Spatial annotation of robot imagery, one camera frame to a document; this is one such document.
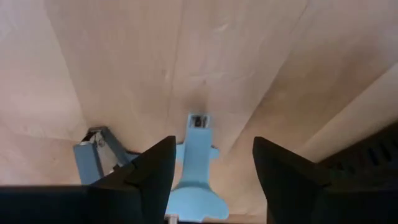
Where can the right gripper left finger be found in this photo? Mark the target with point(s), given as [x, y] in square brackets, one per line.
[124, 202]

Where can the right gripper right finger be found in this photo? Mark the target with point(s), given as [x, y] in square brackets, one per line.
[295, 199]

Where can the light blue staple remover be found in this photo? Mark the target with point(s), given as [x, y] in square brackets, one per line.
[196, 155]

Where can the black plastic mesh basket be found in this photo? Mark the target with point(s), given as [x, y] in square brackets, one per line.
[373, 155]

